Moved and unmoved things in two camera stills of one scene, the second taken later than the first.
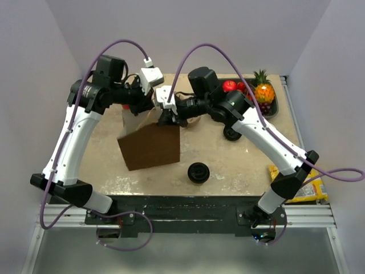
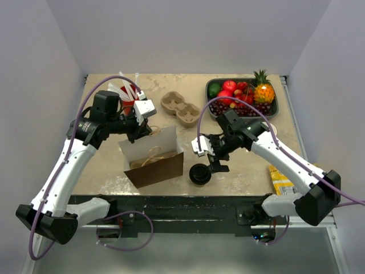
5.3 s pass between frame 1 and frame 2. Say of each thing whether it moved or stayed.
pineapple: stayed
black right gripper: moved
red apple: stayed
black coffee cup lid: stayed
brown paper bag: moved
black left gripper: moved
